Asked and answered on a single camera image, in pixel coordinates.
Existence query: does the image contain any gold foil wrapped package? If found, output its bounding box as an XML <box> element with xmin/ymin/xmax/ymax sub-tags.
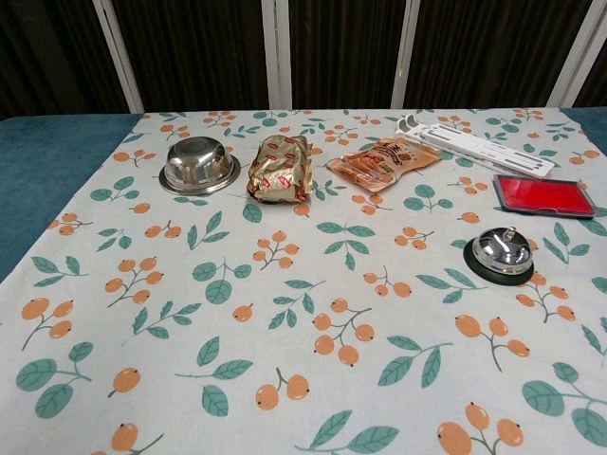
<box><xmin>245</xmin><ymin>134</ymin><xmax>315</xmax><ymax>205</ymax></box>

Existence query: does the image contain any white partition frame post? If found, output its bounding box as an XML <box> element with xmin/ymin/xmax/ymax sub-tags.
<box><xmin>546</xmin><ymin>0</ymin><xmax>607</xmax><ymax>108</ymax></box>
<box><xmin>262</xmin><ymin>0</ymin><xmax>293</xmax><ymax>112</ymax></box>
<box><xmin>91</xmin><ymin>0</ymin><xmax>145</xmax><ymax>115</ymax></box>
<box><xmin>387</xmin><ymin>0</ymin><xmax>418</xmax><ymax>111</ymax></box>

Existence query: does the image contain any fruit and leaf print tablecloth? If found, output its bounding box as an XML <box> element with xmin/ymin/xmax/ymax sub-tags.
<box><xmin>0</xmin><ymin>107</ymin><xmax>607</xmax><ymax>455</ymax></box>

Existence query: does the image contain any red ink stamp pad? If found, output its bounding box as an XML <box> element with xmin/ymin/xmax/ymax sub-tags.
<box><xmin>492</xmin><ymin>173</ymin><xmax>597</xmax><ymax>221</ymax></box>

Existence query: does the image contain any teal velvet table cover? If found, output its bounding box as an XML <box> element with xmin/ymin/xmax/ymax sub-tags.
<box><xmin>0</xmin><ymin>113</ymin><xmax>147</xmax><ymax>283</ymax></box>

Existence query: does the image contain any upturned stainless steel bowl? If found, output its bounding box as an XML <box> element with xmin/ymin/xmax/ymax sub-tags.
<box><xmin>157</xmin><ymin>136</ymin><xmax>242</xmax><ymax>196</ymax></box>

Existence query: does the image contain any white plastic folding rack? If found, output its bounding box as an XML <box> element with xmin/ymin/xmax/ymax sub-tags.
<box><xmin>394</xmin><ymin>114</ymin><xmax>558</xmax><ymax>175</ymax></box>

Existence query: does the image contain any orange snack packet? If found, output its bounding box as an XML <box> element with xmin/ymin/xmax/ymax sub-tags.
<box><xmin>325</xmin><ymin>136</ymin><xmax>442</xmax><ymax>192</ymax></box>

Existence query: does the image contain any silver call bell black base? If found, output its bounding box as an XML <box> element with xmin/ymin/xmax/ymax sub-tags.
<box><xmin>462</xmin><ymin>227</ymin><xmax>535</xmax><ymax>287</ymax></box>

